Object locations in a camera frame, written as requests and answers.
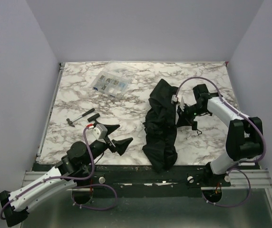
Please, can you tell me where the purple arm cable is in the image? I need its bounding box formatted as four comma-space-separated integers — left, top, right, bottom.
0, 124, 96, 220
175, 77, 267, 164

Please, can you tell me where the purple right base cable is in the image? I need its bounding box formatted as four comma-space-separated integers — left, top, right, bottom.
202, 167, 252, 208

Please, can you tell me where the black rubber mallet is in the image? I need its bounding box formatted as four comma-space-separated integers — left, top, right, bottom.
87, 113, 100, 126

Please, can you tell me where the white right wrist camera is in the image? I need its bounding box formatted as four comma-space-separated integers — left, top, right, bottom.
171, 95, 185, 109

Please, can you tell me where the clear plastic screw organizer box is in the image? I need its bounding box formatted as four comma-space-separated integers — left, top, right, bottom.
91, 71, 131, 98

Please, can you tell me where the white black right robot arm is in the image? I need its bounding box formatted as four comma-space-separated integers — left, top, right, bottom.
172, 84, 266, 177

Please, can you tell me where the dark green folding umbrella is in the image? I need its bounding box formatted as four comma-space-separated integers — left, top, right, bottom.
142, 79, 178, 173

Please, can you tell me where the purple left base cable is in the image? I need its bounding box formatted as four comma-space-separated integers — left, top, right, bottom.
71, 182, 117, 210

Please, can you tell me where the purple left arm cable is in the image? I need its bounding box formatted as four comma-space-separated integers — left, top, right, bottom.
0, 124, 96, 220

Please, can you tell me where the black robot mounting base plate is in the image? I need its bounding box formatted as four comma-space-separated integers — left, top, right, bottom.
32, 162, 260, 199

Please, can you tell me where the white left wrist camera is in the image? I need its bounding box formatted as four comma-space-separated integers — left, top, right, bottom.
88, 123, 107, 142

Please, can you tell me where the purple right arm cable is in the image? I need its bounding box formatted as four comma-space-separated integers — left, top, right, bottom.
175, 77, 267, 164

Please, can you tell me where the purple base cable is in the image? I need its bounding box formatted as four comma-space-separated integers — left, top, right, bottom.
71, 182, 117, 210
202, 167, 252, 208

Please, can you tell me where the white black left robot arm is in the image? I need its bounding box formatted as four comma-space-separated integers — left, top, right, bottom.
0, 123, 133, 228

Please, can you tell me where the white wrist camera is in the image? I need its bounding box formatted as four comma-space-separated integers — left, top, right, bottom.
88, 123, 107, 142
171, 95, 185, 109

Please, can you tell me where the small steel claw hammer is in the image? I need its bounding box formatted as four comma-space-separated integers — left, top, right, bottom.
66, 108, 95, 127

